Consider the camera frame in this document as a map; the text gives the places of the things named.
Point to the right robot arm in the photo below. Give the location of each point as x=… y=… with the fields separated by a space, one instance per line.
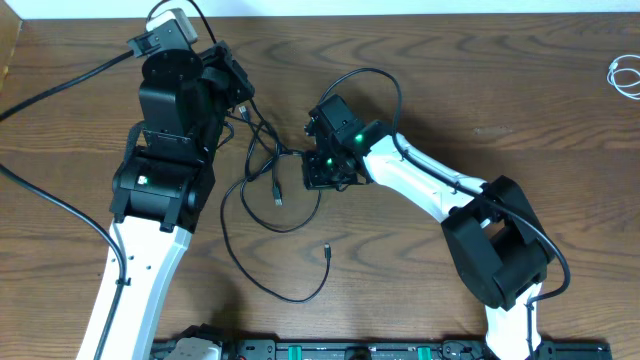
x=493 y=235

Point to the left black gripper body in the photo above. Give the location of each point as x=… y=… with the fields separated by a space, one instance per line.
x=238 y=84

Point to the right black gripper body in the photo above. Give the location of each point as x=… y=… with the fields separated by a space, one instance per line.
x=326 y=171

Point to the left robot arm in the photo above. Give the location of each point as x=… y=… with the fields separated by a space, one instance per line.
x=160 y=188

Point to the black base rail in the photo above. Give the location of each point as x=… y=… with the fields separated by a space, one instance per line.
x=192 y=348

